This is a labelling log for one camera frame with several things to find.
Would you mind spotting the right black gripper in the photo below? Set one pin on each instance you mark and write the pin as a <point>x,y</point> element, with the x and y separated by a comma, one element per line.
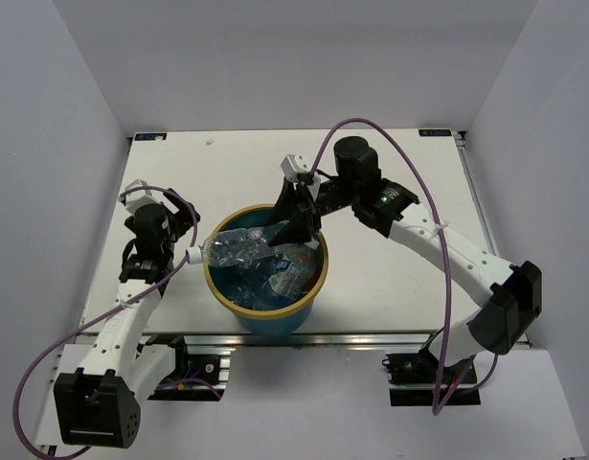
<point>303,209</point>

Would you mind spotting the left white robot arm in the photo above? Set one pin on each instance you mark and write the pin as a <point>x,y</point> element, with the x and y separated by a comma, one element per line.
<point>99,404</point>

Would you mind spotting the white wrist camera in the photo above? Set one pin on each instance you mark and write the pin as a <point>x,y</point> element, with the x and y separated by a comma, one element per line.
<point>296,170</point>
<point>135,196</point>

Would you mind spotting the teal bin with tan rim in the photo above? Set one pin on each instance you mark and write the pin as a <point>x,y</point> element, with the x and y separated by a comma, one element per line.
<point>286,316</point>

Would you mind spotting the long clear bottle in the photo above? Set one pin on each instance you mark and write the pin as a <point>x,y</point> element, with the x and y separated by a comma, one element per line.
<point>238,246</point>

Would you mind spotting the orange juice bottle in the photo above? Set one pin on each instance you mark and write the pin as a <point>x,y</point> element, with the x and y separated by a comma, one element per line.
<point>305,258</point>

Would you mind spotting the left blue corner sticker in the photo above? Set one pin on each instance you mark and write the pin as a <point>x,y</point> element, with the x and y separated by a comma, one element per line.
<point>150,136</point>

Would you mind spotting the blue label bottle large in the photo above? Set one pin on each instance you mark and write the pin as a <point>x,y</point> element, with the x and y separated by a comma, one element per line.
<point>248,292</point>

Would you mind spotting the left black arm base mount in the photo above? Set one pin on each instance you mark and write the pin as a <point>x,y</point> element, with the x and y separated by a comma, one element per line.
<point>200,373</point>

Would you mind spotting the blue corner sticker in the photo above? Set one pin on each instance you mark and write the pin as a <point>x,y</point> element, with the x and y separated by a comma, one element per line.
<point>150,136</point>
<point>434,132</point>

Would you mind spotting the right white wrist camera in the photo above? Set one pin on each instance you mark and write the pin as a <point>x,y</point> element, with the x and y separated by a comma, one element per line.
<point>296,170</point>

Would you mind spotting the green white label bottle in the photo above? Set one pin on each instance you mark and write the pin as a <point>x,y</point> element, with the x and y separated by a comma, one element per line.
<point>289,278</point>

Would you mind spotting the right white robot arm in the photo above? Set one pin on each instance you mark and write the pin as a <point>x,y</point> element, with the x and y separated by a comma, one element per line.
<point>509,296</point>

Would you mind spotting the right blue corner sticker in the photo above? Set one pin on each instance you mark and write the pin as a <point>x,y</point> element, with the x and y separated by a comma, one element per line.
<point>434,132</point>

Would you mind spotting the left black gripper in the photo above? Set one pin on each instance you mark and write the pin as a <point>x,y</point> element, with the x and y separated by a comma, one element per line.
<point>182,218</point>

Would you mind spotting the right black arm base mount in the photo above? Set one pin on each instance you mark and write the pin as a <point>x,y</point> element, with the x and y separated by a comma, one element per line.
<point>412,378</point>

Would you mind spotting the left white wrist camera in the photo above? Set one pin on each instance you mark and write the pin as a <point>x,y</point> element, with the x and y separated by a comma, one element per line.
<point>135,196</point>

